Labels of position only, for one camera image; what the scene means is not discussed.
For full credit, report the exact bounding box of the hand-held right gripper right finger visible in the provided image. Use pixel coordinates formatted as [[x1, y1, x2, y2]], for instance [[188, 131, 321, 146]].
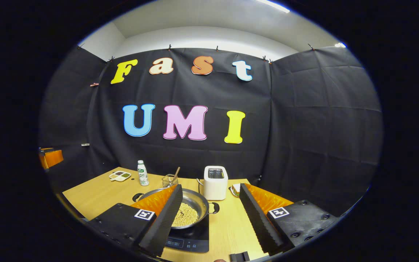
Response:
[[239, 183, 341, 256]]

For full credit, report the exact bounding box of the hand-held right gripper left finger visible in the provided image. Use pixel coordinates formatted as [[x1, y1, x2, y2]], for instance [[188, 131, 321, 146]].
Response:
[[86, 184, 183, 258]]

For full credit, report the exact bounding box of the black induction cooktop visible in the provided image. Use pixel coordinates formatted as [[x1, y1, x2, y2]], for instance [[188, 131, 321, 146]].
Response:
[[165, 218, 210, 253]]

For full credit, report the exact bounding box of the steel pot with beans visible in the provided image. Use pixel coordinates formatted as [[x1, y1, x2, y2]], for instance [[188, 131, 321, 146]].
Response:
[[132, 187, 220, 230]]

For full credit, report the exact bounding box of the white drink bottle green label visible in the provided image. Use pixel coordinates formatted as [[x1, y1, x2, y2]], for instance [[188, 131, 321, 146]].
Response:
[[137, 160, 149, 186]]

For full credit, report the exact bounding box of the white toaster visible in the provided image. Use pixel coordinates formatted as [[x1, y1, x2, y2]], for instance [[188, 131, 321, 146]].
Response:
[[204, 166, 228, 201]]

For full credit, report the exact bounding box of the white divided condiment dish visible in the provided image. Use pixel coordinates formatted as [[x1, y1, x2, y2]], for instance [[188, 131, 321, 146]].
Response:
[[109, 171, 132, 182]]

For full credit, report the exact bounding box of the wire utensil holder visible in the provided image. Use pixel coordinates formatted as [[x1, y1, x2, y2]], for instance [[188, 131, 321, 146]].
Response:
[[161, 174, 178, 188]]

